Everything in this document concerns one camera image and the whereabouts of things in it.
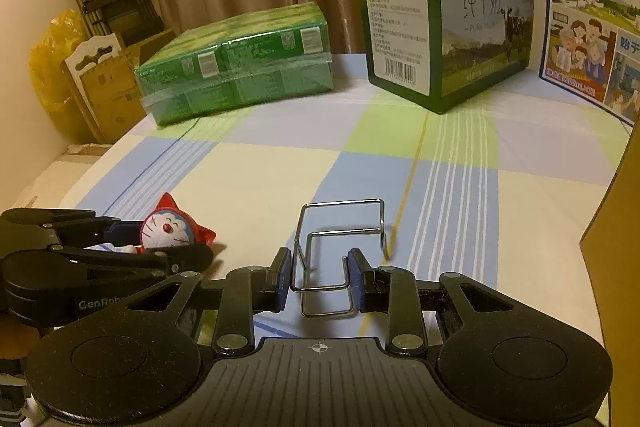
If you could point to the flat cardboard sheet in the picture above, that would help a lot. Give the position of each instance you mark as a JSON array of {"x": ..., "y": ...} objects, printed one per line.
[{"x": 90, "y": 150}]

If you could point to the plaid bed sheet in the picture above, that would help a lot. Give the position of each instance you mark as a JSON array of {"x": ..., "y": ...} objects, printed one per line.
[{"x": 350, "y": 177}]

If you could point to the blue milk carton box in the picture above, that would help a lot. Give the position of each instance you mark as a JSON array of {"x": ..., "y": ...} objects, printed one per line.
[{"x": 585, "y": 32}]

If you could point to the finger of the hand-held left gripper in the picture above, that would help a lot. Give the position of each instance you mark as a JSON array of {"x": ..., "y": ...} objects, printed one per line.
[
  {"x": 150, "y": 257},
  {"x": 65, "y": 224}
]

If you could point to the plain brown cardboard box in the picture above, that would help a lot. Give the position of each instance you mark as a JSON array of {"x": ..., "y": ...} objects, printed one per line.
[{"x": 155, "y": 44}]

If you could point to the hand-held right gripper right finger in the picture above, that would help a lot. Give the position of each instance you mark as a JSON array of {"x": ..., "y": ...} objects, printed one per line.
[{"x": 356, "y": 279}]

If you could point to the green and white milk box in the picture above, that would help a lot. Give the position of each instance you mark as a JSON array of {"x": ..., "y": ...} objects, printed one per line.
[{"x": 400, "y": 17}]

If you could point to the yellow plastic bag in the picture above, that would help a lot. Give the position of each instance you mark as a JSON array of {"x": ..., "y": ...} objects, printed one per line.
[{"x": 50, "y": 72}]

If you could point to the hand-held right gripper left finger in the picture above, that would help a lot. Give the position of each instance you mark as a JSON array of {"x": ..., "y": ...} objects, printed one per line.
[{"x": 284, "y": 277}]

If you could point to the green shrink-wrapped drink pack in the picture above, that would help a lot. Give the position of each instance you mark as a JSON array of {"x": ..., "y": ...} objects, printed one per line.
[{"x": 230, "y": 72}]

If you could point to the red and white cat figurine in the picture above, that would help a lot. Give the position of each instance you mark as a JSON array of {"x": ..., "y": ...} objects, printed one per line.
[{"x": 165, "y": 229}]

